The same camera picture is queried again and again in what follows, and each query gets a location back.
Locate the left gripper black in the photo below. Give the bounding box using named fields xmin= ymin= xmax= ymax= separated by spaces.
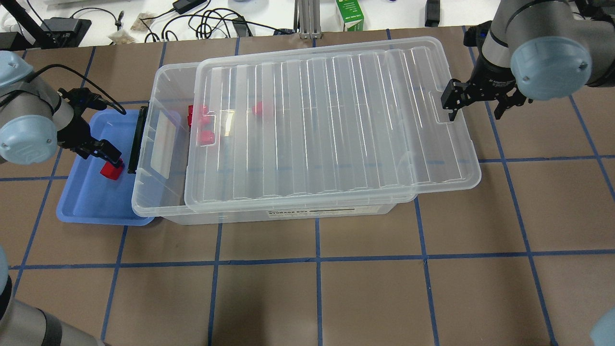
xmin=57 ymin=120 xmax=123 ymax=168

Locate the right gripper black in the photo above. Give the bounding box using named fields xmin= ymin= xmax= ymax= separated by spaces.
xmin=440 ymin=53 xmax=527 ymax=121

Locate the red block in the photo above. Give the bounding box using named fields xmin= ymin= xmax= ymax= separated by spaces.
xmin=99 ymin=162 xmax=124 ymax=180
xmin=187 ymin=105 xmax=212 ymax=128
xmin=197 ymin=131 xmax=217 ymax=146
xmin=252 ymin=101 xmax=271 ymax=118

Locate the clear plastic box lid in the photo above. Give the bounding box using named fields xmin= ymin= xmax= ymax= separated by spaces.
xmin=184 ymin=37 xmax=481 ymax=214

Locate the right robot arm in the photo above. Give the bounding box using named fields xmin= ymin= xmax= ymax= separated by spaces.
xmin=440 ymin=0 xmax=615 ymax=121

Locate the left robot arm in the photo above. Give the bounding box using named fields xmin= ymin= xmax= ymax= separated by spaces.
xmin=0 ymin=50 xmax=127 ymax=167

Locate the clear plastic storage box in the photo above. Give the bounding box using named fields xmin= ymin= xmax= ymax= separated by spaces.
xmin=132 ymin=58 xmax=417 ymax=225

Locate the red block in box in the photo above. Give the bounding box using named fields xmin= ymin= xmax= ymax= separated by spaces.
xmin=252 ymin=101 xmax=271 ymax=118
xmin=197 ymin=131 xmax=217 ymax=146
xmin=187 ymin=105 xmax=212 ymax=128

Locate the blue plastic tray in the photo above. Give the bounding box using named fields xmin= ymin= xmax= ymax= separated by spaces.
xmin=56 ymin=109 xmax=154 ymax=226

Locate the green white carton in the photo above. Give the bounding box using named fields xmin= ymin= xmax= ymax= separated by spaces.
xmin=335 ymin=0 xmax=365 ymax=32

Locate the black power adapter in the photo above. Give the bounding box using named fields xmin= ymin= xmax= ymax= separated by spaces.
xmin=172 ymin=0 xmax=208 ymax=15

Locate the aluminium frame post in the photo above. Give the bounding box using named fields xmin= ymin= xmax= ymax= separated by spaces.
xmin=294 ymin=0 xmax=321 ymax=39

